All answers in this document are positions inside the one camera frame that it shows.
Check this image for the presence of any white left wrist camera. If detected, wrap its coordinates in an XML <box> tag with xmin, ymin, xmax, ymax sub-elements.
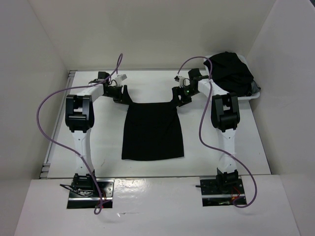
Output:
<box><xmin>111</xmin><ymin>74</ymin><xmax>127</xmax><ymax>87</ymax></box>

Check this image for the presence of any pile of black skirts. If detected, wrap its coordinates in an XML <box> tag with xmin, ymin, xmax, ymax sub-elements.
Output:
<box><xmin>203</xmin><ymin>51</ymin><xmax>254</xmax><ymax>96</ymax></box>

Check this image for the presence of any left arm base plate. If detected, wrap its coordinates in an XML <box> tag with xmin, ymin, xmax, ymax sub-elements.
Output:
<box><xmin>60</xmin><ymin>178</ymin><xmax>115</xmax><ymax>209</ymax></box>

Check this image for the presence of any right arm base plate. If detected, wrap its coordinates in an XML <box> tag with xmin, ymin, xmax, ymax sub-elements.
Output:
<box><xmin>195</xmin><ymin>178</ymin><xmax>247</xmax><ymax>207</ymax></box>

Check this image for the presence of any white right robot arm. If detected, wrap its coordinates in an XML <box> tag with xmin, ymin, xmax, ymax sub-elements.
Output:
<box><xmin>174</xmin><ymin>69</ymin><xmax>240</xmax><ymax>193</ymax></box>

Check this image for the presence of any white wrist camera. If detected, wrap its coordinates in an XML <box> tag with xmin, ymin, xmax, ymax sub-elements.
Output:
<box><xmin>174</xmin><ymin>75</ymin><xmax>190</xmax><ymax>88</ymax></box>
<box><xmin>111</xmin><ymin>74</ymin><xmax>127</xmax><ymax>87</ymax></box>

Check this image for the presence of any grey cloth in basket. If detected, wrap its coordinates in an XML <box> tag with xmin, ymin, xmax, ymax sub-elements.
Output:
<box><xmin>247</xmin><ymin>80</ymin><xmax>261</xmax><ymax>96</ymax></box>

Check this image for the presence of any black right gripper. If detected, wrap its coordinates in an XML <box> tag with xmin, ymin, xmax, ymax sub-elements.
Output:
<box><xmin>171</xmin><ymin>85</ymin><xmax>199</xmax><ymax>109</ymax></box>

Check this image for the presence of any white perforated plastic basket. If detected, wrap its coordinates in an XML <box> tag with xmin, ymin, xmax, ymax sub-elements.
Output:
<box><xmin>203</xmin><ymin>55</ymin><xmax>262</xmax><ymax>101</ymax></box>

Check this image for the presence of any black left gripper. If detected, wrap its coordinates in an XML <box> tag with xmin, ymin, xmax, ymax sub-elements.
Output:
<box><xmin>104</xmin><ymin>85</ymin><xmax>133</xmax><ymax>105</ymax></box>

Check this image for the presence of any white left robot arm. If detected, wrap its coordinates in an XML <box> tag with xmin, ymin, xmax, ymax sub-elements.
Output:
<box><xmin>65</xmin><ymin>72</ymin><xmax>131</xmax><ymax>197</ymax></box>

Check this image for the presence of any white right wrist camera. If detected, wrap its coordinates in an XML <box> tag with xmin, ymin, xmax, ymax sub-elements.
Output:
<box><xmin>174</xmin><ymin>75</ymin><xmax>190</xmax><ymax>88</ymax></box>

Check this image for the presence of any black skirt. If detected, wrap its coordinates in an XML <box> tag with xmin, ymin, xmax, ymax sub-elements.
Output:
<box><xmin>122</xmin><ymin>100</ymin><xmax>184</xmax><ymax>161</ymax></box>

